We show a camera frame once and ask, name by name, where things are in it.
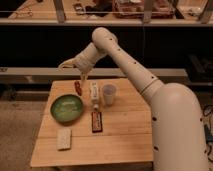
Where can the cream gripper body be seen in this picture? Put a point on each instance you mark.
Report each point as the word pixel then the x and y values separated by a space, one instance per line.
pixel 85 61

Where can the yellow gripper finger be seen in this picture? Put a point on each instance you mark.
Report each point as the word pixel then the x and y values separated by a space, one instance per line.
pixel 83 78
pixel 67 64

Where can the white plastic bottle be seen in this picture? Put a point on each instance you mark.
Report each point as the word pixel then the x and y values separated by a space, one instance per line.
pixel 94 95

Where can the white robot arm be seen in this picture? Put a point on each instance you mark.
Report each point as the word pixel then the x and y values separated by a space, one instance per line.
pixel 177 128

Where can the green ceramic bowl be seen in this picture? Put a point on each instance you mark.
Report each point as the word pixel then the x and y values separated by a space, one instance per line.
pixel 67 108

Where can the white sponge block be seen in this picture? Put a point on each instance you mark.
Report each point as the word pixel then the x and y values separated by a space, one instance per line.
pixel 64 139

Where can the metal shelf rack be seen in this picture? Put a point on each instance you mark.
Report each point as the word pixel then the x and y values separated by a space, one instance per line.
pixel 107 12

